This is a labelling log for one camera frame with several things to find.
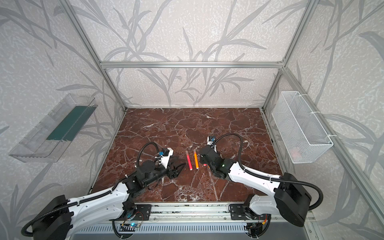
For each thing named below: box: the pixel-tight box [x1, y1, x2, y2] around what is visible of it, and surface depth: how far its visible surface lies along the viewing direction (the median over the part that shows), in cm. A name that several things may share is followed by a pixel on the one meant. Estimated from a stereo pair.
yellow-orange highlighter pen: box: [193, 149, 199, 170], surface depth 93 cm
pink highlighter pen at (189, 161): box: [185, 150, 193, 171], surface depth 93 cm
